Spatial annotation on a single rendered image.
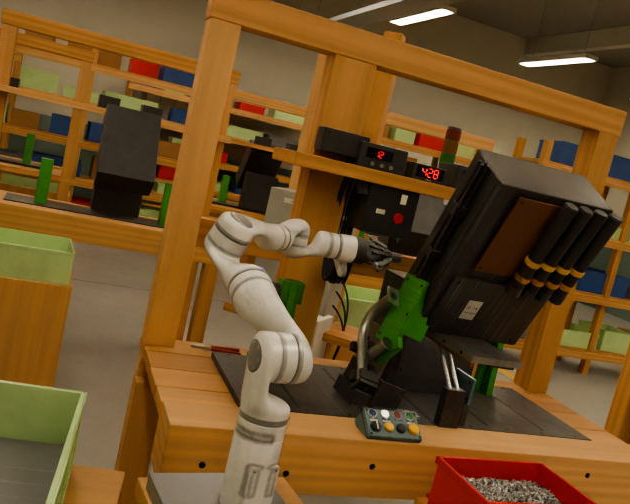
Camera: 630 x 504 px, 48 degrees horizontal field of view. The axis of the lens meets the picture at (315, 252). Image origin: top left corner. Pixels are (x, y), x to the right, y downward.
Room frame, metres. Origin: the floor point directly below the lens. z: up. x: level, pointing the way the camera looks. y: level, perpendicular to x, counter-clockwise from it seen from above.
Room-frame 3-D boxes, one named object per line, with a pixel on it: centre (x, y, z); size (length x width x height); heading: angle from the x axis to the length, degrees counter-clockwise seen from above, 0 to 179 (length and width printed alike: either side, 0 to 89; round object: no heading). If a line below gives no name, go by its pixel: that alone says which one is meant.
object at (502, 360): (2.00, -0.46, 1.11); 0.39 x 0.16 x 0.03; 21
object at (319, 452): (1.80, -0.45, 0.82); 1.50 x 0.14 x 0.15; 111
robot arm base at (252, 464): (1.24, 0.02, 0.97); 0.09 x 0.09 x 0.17; 34
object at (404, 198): (2.22, -0.18, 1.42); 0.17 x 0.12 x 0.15; 111
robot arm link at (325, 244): (1.89, 0.02, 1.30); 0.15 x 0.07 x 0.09; 113
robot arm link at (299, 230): (1.85, 0.07, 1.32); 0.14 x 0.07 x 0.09; 154
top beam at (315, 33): (2.34, -0.25, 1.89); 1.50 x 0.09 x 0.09; 111
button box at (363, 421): (1.72, -0.28, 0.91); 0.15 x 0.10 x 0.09; 111
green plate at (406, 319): (1.98, -0.31, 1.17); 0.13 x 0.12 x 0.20; 111
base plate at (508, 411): (2.06, -0.35, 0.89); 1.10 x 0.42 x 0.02; 111
